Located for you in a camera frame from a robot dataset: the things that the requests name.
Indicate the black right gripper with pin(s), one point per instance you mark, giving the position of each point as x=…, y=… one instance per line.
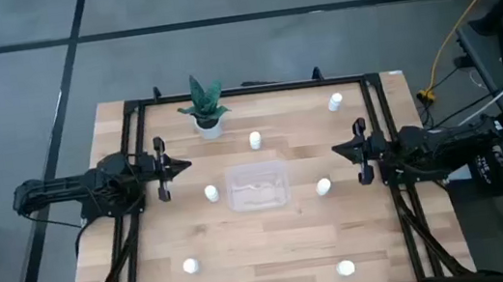
x=372, y=148

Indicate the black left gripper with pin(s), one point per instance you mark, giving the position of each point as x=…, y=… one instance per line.
x=153, y=169

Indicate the white pill bottle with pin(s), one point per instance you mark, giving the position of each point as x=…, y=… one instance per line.
x=335, y=102
x=255, y=140
x=190, y=265
x=211, y=193
x=323, y=186
x=345, y=268

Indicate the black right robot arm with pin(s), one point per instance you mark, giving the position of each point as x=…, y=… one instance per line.
x=437, y=146

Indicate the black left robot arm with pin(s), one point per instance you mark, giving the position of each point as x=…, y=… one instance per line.
x=67, y=187

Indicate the clear plastic basket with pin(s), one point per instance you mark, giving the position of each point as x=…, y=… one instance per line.
x=257, y=186

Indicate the white plant pot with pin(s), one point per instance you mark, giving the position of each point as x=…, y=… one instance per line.
x=209, y=132

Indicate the green leafy plant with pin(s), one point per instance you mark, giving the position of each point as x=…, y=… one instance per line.
x=205, y=101

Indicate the black box with white print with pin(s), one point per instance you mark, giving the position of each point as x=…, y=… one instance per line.
x=487, y=173

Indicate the black aluminium table frame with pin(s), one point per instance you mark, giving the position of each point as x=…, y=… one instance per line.
x=273, y=87

